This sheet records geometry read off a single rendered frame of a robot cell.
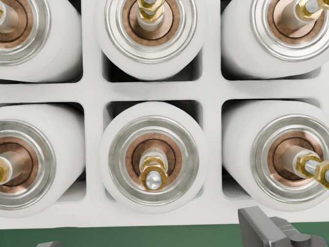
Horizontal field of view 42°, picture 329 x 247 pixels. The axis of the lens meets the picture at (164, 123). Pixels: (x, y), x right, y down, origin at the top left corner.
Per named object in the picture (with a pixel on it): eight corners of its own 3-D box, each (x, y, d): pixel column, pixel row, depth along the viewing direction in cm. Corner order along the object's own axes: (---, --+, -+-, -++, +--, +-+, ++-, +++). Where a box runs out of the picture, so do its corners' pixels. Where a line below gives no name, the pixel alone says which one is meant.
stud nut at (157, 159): (137, 161, 33) (136, 163, 32) (155, 149, 33) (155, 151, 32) (151, 183, 33) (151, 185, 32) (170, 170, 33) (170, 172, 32)
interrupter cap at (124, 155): (89, 162, 36) (88, 163, 35) (151, 96, 36) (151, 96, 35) (155, 222, 36) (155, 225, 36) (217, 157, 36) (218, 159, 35)
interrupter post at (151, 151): (133, 160, 36) (131, 167, 33) (152, 139, 36) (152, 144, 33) (154, 180, 36) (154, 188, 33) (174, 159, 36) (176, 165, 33)
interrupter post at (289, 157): (304, 174, 36) (319, 182, 33) (276, 169, 36) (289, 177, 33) (309, 146, 36) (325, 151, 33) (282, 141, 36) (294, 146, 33)
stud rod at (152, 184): (145, 161, 34) (142, 180, 27) (155, 154, 34) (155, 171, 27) (152, 171, 34) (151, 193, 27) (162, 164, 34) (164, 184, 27)
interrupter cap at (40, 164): (76, 164, 36) (74, 165, 35) (12, 227, 36) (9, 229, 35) (11, 99, 35) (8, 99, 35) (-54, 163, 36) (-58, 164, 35)
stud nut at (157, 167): (134, 170, 29) (134, 173, 28) (155, 157, 29) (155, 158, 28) (151, 194, 29) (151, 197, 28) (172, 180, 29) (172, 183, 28)
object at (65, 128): (113, 141, 54) (93, 165, 36) (58, 194, 54) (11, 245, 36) (58, 86, 53) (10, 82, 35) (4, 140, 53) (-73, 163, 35)
